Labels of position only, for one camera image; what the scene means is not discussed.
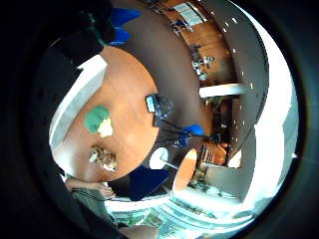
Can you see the blue chair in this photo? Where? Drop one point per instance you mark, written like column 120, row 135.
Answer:
column 146, row 182
column 194, row 130
column 125, row 16
column 119, row 36

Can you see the striped tiger soft toy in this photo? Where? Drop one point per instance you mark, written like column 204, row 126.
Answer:
column 103, row 158

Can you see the pale yellow soft toy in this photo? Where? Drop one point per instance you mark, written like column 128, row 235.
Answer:
column 105, row 128

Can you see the black tripod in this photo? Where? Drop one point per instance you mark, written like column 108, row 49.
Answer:
column 172, row 127

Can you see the the person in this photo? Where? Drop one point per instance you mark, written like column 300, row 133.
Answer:
column 94, row 205

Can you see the white pillar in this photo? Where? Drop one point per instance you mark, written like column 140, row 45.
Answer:
column 222, row 90

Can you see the small round wooden table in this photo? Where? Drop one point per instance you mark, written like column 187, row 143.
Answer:
column 184, row 170

